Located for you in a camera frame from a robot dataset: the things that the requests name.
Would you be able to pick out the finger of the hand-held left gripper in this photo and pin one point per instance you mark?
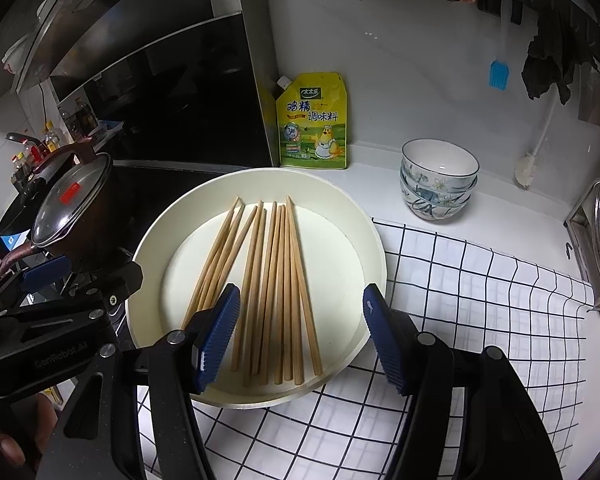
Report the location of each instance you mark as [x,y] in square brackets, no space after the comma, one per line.
[47,271]
[122,280]

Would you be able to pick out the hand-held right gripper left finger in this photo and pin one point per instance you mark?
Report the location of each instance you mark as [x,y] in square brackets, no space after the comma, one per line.
[220,340]

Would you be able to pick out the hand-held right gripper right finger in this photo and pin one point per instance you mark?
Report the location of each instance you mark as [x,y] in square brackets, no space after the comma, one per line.
[385,340]

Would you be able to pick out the pile of wooden chopsticks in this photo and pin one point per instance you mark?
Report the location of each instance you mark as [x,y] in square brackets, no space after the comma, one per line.
[280,285]

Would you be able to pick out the white round basin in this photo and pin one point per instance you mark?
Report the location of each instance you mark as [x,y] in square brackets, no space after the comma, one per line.
[340,260]

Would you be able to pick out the person's left hand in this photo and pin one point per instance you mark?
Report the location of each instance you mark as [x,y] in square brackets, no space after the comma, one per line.
[10,445]

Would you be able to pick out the dark cooking pot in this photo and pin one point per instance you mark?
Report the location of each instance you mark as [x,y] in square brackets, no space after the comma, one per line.
[105,230]

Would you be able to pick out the black frying pan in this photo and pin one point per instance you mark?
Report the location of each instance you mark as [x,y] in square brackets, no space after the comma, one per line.
[15,220]

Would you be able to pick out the glass pot lid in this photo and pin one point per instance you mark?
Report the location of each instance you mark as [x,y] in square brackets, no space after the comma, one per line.
[70,200]

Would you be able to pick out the white black-grid mat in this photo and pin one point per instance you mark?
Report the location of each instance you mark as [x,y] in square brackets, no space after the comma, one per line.
[455,285]

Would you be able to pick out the floral ceramic bowl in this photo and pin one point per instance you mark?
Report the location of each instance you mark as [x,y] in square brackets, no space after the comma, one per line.
[437,210]
[440,157]
[430,194]

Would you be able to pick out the row of condiment bottles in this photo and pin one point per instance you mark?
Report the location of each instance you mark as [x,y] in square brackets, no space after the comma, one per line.
[85,117]

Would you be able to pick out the black range hood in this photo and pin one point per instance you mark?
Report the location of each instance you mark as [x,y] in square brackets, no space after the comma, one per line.
[180,85]

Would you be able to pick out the metal dish rack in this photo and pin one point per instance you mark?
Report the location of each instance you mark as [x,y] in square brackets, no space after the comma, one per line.
[580,240]

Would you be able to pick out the white dish brush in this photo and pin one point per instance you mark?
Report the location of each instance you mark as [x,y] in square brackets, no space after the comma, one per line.
[525,170]

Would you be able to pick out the yellow seasoning pouch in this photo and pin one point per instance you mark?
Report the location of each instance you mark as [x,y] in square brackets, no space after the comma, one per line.
[310,125]

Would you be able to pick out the blue silicone basting brush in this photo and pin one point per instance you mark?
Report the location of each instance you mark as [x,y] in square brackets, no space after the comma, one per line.
[499,75]

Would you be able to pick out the dark hanging cloth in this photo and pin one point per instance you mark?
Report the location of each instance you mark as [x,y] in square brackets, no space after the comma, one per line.
[550,70]

